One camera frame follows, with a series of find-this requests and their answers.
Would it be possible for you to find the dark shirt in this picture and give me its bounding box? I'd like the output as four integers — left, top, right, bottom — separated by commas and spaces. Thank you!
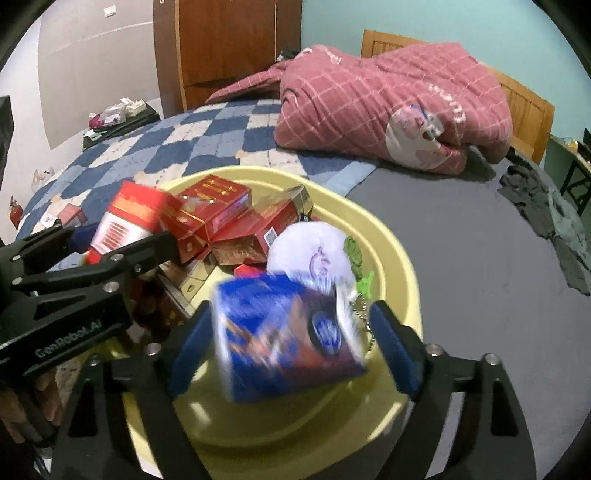
499, 161, 555, 236

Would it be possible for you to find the person's left hand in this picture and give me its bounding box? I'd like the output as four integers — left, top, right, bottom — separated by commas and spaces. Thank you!
0, 364, 64, 445

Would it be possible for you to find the black nightstand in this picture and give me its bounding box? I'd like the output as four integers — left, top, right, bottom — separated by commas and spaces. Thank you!
82, 99, 162, 151

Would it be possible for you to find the brown wooden wardrobe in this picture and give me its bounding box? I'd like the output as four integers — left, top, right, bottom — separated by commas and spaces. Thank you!
153, 0, 303, 116

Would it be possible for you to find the pink small box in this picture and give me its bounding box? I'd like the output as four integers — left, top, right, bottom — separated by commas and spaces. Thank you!
44, 205, 88, 232

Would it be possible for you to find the pink checked quilt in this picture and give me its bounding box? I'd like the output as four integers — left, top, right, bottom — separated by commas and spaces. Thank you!
205, 44, 514, 175

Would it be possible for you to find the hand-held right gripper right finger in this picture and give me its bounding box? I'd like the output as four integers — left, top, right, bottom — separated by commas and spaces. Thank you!
369, 299, 539, 480

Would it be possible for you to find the grey jacket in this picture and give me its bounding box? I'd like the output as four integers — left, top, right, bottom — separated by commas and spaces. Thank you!
547, 189, 591, 296

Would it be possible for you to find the wooden headboard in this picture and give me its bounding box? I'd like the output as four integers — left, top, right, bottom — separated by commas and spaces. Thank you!
360, 29, 556, 164

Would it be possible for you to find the red cigarette pack gold lid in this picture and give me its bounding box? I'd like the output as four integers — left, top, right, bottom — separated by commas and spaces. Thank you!
178, 175, 252, 241

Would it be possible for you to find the red cigarette carton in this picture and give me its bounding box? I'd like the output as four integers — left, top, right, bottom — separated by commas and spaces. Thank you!
210, 185, 315, 267

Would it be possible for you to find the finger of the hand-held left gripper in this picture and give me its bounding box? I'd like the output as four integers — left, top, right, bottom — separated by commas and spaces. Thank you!
0, 222, 100, 274
14, 231, 179, 297

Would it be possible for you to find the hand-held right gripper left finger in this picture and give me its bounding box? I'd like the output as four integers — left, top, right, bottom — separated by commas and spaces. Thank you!
48, 300, 218, 480

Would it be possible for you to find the folding desk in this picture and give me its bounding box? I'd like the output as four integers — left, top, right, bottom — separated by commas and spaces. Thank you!
545, 131, 591, 208

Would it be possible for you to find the purple plush toy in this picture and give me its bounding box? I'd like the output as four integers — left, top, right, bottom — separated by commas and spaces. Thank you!
267, 222, 376, 352

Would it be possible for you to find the yellow plastic basin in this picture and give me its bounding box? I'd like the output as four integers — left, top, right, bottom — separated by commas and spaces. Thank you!
99, 166, 426, 472

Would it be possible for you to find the blue checked blanket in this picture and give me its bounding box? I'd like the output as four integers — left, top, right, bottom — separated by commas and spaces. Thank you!
16, 99, 379, 245

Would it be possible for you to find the blue printed packet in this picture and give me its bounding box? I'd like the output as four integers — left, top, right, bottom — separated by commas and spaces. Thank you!
215, 272, 368, 404

